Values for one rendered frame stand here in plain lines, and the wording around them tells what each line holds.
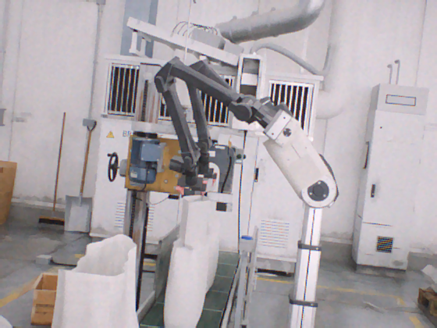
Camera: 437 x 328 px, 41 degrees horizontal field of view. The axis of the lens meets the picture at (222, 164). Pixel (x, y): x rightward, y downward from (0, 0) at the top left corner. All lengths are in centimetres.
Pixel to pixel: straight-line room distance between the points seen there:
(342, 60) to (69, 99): 349
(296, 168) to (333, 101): 389
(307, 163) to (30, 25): 602
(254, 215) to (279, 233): 32
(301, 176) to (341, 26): 407
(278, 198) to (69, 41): 349
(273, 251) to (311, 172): 363
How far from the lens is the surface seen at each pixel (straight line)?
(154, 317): 330
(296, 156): 253
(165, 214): 622
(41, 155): 795
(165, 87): 251
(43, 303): 420
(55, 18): 802
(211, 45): 589
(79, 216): 754
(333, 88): 642
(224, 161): 335
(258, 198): 610
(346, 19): 653
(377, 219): 692
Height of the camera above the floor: 140
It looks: 3 degrees down
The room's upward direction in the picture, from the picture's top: 6 degrees clockwise
